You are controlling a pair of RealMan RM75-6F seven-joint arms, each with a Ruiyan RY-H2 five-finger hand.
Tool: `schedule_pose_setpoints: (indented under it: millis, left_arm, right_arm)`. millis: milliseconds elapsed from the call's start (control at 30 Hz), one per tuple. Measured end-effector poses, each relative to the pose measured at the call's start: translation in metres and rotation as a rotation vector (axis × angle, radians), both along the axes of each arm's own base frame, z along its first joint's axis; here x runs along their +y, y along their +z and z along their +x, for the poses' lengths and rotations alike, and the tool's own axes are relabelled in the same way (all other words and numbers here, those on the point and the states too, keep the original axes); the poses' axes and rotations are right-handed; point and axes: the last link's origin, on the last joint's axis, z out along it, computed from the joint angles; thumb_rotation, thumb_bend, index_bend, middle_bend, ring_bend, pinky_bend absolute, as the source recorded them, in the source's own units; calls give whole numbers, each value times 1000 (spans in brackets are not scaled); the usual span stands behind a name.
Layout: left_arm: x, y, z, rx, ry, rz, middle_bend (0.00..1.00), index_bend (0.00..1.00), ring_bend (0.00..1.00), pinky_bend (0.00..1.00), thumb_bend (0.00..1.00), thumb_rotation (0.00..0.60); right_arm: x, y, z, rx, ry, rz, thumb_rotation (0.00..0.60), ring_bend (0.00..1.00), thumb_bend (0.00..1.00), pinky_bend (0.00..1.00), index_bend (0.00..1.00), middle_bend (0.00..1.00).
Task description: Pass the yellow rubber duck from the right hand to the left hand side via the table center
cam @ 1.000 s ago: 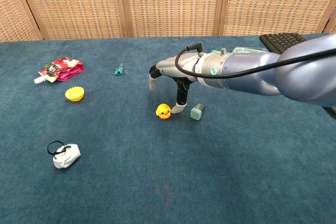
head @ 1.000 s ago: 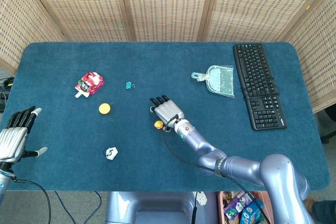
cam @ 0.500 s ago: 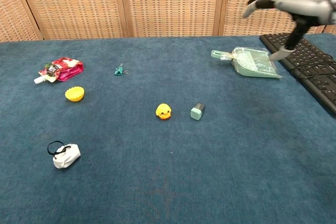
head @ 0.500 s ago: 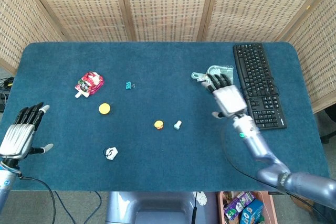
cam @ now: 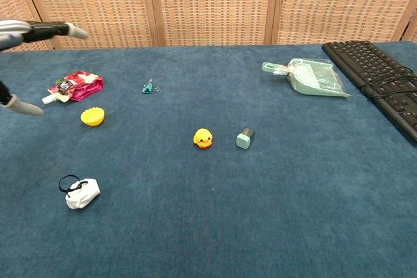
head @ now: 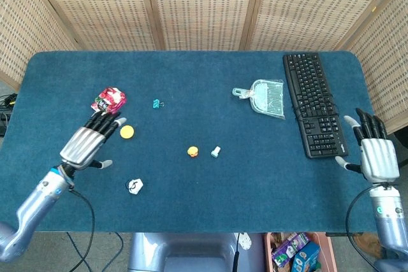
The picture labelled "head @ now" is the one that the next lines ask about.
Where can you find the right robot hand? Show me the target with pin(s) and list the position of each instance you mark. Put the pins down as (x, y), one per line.
(379, 157)

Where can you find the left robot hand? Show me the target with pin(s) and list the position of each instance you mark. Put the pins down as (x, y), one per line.
(84, 144)

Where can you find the small orange yellow toy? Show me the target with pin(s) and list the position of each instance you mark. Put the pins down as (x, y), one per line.
(192, 152)

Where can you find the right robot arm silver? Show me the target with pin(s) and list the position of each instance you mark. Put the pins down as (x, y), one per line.
(389, 214)

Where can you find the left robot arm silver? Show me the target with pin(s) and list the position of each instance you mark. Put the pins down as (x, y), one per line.
(38, 202)

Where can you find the yellow round disc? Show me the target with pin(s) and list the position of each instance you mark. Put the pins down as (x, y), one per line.
(127, 132)

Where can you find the red pink drink pouch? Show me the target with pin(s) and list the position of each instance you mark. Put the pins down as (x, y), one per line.
(110, 98)

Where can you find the white die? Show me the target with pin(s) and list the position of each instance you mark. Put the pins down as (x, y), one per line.
(136, 186)

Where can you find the teal binder clip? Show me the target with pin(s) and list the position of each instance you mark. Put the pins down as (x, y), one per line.
(155, 103)

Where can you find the black computer keyboard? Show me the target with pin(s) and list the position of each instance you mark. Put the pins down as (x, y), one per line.
(314, 103)

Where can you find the woven folding screen panel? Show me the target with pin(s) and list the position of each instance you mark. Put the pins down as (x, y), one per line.
(204, 7)
(318, 7)
(95, 7)
(382, 61)
(22, 30)

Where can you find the pink storage bin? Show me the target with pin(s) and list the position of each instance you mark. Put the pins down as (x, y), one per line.
(328, 253)

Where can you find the blue carpet table cover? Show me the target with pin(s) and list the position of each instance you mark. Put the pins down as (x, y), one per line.
(197, 189)

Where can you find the blue carton box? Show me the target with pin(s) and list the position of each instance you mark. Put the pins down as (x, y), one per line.
(306, 257)

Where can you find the mint dustpan in plastic wrap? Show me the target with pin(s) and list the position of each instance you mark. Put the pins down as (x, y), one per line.
(267, 100)

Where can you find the purple carton box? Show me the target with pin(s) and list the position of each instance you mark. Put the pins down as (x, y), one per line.
(288, 249)

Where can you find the small white cylinder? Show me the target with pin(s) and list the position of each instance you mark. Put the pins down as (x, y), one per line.
(215, 152)

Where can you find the silver robot torso base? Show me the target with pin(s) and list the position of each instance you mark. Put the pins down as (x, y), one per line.
(185, 253)

